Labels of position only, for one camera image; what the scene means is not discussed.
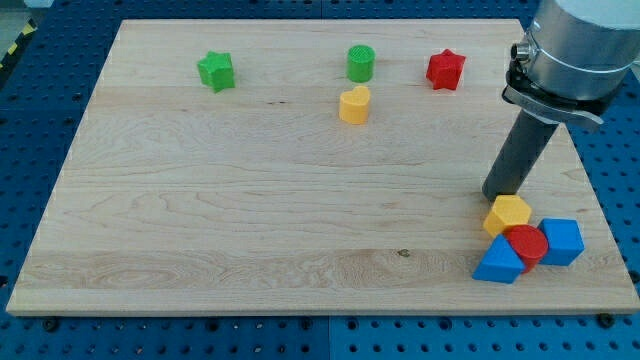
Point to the yellow heart block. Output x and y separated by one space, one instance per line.
354 105

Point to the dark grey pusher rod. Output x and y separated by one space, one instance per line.
524 144

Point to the wooden board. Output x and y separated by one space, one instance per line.
259 200

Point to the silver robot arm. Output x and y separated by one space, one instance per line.
572 59

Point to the red cylinder block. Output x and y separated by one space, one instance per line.
529 243

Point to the green cylinder block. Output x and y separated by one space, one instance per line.
360 63

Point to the blue triangle block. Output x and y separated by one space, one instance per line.
500 263

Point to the green star block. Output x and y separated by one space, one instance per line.
216 71

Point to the yellow hexagon block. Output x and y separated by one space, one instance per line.
506 211

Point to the blue cube block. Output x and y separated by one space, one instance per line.
565 242

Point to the red star block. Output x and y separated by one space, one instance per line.
445 70

